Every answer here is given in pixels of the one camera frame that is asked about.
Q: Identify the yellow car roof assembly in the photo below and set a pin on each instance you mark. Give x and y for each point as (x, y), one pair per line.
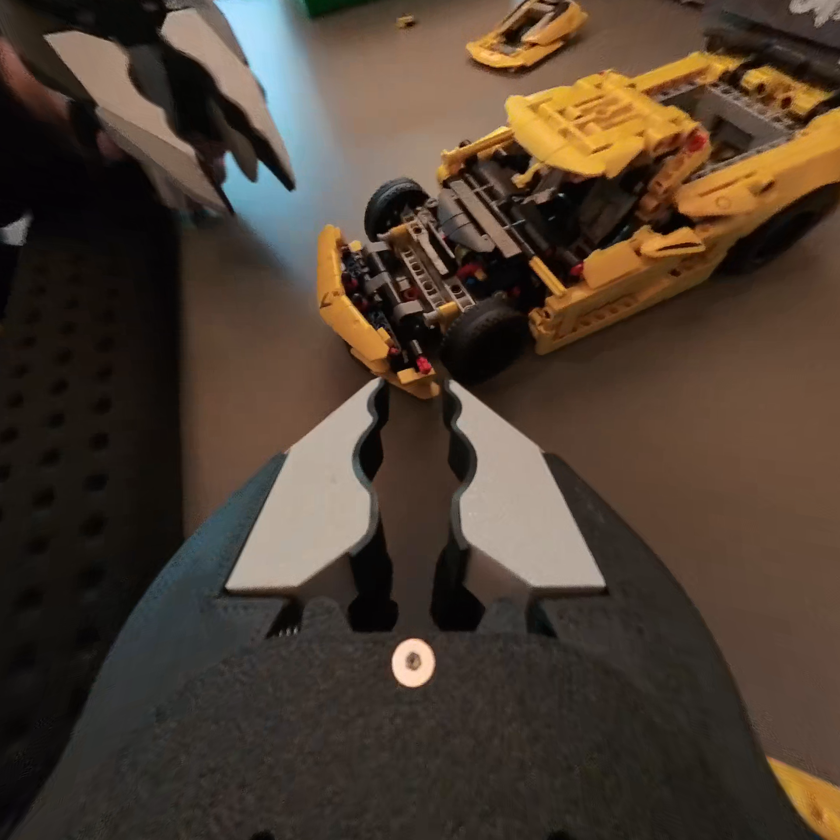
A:
(499, 52)

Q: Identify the person's left hand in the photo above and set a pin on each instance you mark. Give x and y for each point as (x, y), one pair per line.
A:
(23, 79)

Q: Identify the yellow toy brick car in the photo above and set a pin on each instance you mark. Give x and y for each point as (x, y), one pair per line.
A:
(590, 131)

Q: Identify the pile of small bricks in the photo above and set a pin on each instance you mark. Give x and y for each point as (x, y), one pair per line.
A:
(807, 794)

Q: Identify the green plastic bin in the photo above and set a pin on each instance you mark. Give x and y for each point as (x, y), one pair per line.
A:
(328, 5)

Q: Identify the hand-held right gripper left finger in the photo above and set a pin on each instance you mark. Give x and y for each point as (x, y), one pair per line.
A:
(302, 518)

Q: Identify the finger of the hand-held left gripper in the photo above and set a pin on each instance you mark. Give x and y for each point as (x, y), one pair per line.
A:
(98, 72)
(223, 65)

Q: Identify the toy car packaging box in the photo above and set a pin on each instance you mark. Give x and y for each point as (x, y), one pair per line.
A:
(754, 26)

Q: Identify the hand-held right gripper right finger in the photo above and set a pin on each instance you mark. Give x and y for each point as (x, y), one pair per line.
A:
(531, 518)

